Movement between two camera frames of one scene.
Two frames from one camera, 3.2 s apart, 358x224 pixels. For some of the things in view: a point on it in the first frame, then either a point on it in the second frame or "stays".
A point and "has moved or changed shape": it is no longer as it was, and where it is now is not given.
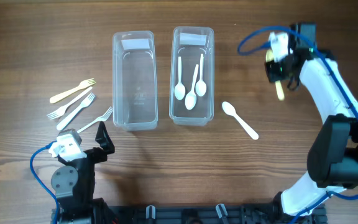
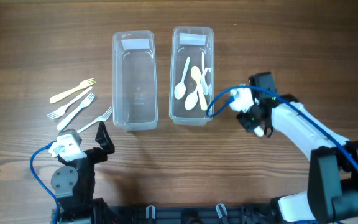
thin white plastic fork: x=61 y=109 stays
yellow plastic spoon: x=270 y=57 to x=196 y=74
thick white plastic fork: x=86 y=101 stays
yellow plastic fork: x=83 y=84 stays
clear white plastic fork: x=99 y=119 stays
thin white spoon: x=179 y=91 has moved or changed shape
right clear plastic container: x=191 y=98 stays
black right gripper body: x=276 y=71 to x=248 y=119
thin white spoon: x=201 y=88 stays
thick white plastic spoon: x=229 y=109 to x=259 y=131
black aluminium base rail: x=268 y=213 stays
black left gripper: x=105 y=142 stays
